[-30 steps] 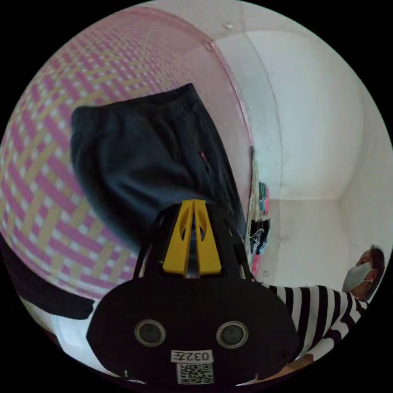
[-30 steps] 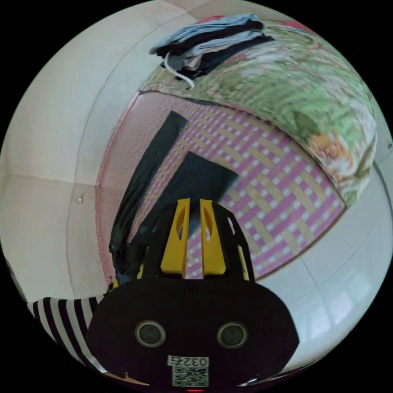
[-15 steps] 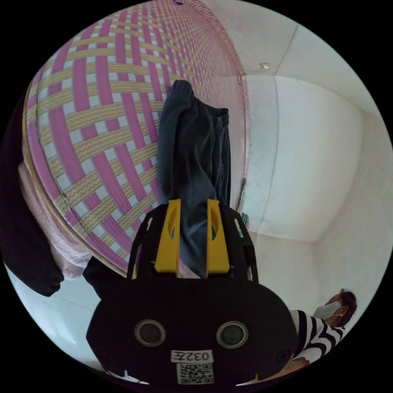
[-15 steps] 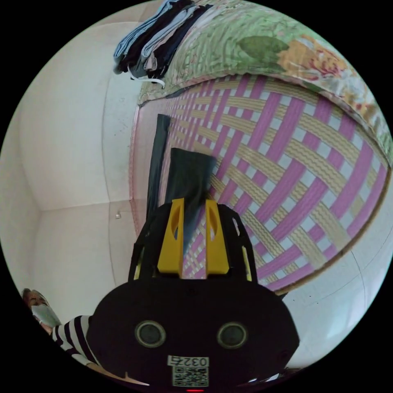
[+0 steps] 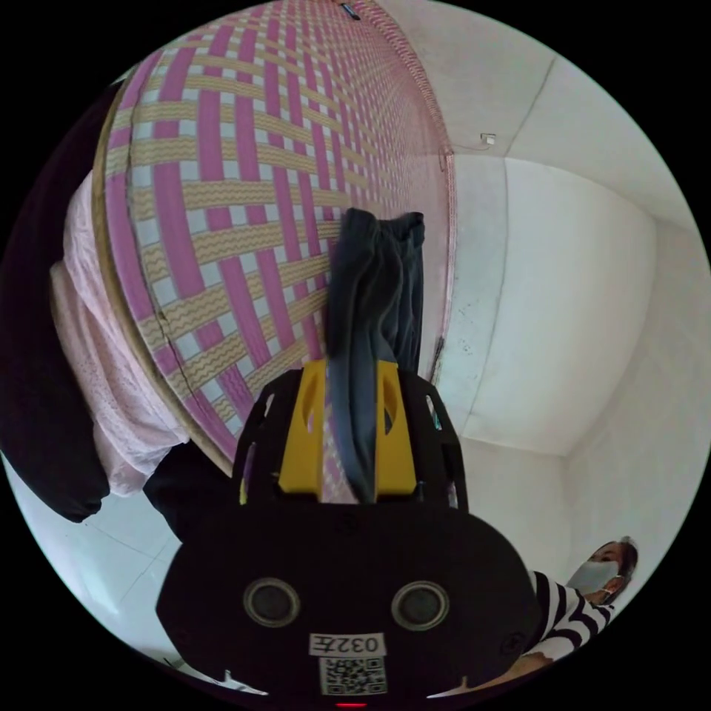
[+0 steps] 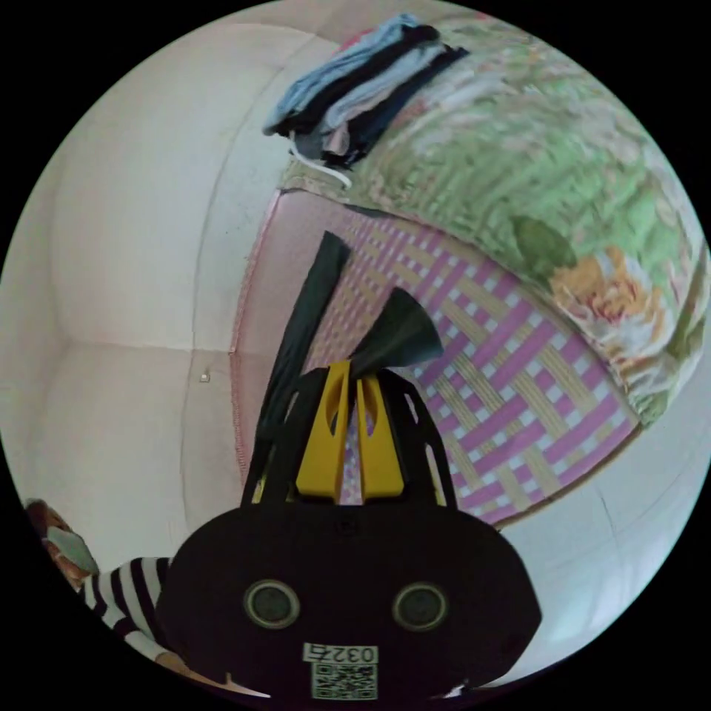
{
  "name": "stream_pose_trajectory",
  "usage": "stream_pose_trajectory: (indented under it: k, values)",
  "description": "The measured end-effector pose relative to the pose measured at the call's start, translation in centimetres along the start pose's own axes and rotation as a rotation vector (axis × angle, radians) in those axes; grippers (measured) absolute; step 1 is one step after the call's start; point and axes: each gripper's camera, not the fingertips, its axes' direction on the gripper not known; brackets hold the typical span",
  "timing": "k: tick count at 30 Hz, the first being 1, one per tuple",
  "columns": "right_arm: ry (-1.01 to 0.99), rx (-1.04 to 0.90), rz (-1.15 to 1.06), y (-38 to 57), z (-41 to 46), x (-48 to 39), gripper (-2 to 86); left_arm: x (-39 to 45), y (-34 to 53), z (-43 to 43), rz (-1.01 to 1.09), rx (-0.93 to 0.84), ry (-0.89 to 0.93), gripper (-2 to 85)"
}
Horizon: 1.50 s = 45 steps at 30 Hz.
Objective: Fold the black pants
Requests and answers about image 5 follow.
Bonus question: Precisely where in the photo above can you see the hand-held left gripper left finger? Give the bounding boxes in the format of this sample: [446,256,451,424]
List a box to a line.
[278,359,327,495]

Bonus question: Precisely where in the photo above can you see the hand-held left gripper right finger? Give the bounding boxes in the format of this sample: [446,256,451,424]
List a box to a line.
[374,361,418,499]

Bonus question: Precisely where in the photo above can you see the black pants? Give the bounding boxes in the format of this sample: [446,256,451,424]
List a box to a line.
[324,208,426,504]

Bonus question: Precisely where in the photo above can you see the person's body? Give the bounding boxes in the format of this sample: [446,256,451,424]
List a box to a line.
[521,535,640,667]

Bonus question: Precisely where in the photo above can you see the bed with pink woven mat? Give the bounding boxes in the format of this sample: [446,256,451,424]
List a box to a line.
[48,0,460,501]

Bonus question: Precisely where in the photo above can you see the black garment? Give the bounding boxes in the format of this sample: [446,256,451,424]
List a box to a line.
[0,83,130,524]

